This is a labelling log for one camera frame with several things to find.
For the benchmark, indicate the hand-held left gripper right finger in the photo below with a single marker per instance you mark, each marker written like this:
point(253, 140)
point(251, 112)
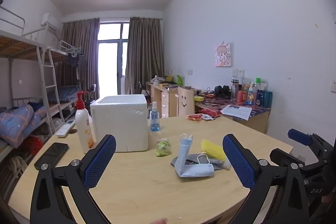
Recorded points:
point(239, 161)

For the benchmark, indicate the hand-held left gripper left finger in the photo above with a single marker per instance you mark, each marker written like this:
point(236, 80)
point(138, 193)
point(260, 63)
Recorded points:
point(101, 161)

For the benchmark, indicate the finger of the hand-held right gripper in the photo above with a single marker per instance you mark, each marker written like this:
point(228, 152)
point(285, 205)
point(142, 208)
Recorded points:
point(284, 157)
point(299, 136)

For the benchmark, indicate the yellow foam net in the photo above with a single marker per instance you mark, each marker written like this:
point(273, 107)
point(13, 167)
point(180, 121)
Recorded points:
point(212, 149)

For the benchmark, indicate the white foam box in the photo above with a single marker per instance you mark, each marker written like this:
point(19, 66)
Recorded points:
point(118, 121)

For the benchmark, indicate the grey sock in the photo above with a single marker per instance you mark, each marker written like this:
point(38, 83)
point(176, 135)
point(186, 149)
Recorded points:
point(191, 158)

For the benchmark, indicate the blue face mask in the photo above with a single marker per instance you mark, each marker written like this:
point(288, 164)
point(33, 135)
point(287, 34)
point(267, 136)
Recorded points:
point(183, 158)

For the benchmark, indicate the green plastic wrapper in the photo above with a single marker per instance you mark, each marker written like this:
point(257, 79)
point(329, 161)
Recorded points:
point(162, 148)

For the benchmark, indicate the person's left hand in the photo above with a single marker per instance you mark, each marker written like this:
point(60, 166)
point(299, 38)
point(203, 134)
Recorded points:
point(160, 221)

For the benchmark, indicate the white lotion pump bottle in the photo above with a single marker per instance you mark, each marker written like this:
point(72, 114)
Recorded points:
point(84, 129)

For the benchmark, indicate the white remote control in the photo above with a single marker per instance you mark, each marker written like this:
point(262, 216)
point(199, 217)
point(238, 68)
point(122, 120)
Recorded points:
point(65, 128)

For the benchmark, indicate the printed paper sheet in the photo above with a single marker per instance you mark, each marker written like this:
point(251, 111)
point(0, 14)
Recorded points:
point(236, 111)

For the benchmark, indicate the black smartphone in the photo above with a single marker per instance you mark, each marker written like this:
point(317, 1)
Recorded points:
point(51, 155)

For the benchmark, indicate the white blue snack packet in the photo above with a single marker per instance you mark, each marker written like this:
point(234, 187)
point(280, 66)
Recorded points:
point(208, 117)

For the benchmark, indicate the dark blue bottle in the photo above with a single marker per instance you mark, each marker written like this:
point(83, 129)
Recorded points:
point(260, 98)

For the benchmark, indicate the large red snack packet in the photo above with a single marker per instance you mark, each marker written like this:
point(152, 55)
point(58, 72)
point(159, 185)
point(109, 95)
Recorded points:
point(213, 112)

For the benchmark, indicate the small red snack packet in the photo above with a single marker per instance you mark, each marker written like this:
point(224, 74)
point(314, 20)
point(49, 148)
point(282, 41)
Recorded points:
point(194, 117)

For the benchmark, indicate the white cartoon bottle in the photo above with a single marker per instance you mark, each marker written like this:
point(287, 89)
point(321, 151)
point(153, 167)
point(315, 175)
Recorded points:
point(251, 94)

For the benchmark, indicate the blue spray bottle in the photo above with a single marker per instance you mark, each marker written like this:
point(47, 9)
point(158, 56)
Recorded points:
point(155, 121)

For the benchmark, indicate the black folding chair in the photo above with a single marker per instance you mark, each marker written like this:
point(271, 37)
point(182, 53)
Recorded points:
point(90, 94)

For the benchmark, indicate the green box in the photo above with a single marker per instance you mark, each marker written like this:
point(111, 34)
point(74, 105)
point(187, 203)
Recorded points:
point(258, 80)

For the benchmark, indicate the clear water bottle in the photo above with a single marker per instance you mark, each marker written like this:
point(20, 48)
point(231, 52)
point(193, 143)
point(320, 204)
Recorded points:
point(234, 90)

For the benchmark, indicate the red bag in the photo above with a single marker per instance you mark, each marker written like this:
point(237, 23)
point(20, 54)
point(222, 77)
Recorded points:
point(31, 145)

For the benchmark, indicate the black headphones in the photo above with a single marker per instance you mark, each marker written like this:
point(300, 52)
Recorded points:
point(221, 91)

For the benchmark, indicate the yellow sponge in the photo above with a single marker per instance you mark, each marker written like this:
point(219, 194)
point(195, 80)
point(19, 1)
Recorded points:
point(198, 98)

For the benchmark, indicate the folded dark blue bedding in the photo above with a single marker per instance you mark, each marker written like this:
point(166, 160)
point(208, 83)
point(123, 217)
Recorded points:
point(64, 94)

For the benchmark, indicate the wooden smiley face chair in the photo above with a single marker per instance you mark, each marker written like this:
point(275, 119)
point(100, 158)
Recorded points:
point(185, 102)

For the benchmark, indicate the white metal ladder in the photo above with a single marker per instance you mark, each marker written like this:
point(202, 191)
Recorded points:
point(50, 87)

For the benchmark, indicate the wooden desk with drawers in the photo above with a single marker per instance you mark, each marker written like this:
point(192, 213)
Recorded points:
point(168, 98)

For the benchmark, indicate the blue plaid quilt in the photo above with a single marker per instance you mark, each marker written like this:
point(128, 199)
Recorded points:
point(15, 124)

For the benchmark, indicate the glass balcony door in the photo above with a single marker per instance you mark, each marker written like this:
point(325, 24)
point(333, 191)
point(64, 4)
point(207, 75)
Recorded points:
point(110, 61)

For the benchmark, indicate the hanging dark clothes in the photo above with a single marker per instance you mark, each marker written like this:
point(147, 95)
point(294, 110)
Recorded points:
point(73, 61)

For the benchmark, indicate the brown curtain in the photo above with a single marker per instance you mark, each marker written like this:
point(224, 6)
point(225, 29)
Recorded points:
point(84, 35)
point(144, 50)

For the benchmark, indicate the white air conditioner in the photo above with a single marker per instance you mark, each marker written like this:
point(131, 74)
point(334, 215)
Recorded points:
point(50, 19)

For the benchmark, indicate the white wall socket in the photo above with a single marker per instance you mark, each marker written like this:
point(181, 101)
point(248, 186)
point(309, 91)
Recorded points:
point(238, 72)
point(334, 86)

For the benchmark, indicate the cartoon wall poster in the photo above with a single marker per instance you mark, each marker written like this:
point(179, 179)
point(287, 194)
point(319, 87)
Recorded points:
point(223, 54)

